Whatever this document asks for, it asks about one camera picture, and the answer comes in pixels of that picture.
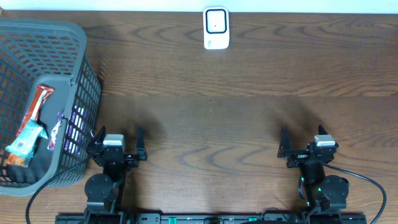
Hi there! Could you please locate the white barcode scanner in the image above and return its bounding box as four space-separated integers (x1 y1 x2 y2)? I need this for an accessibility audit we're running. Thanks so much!
203 6 230 50

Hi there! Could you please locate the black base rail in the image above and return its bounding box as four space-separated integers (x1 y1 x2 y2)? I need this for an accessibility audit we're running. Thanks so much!
55 213 367 224

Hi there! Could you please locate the orange tissue pack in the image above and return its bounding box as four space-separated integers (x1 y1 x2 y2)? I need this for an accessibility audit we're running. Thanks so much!
6 154 31 167

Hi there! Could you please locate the teal snack packet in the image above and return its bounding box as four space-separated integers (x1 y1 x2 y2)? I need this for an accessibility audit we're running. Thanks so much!
6 119 48 159

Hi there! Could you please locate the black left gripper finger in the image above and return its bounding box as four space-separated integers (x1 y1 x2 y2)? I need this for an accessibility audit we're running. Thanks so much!
92 126 106 147
135 129 147 161

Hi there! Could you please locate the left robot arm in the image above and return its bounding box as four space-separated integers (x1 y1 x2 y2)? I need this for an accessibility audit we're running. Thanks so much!
83 127 147 223

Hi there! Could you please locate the grey plastic shopping basket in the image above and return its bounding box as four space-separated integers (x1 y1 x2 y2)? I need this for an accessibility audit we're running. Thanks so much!
1 19 101 197

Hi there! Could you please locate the purple snack bag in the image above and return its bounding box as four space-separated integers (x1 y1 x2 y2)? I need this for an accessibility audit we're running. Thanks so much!
47 106 88 155

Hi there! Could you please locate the orange snack bar wrapper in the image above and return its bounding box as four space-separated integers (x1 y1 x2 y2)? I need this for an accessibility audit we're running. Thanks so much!
16 85 55 136

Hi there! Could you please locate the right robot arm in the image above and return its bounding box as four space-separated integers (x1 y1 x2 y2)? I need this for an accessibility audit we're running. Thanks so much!
277 125 349 223

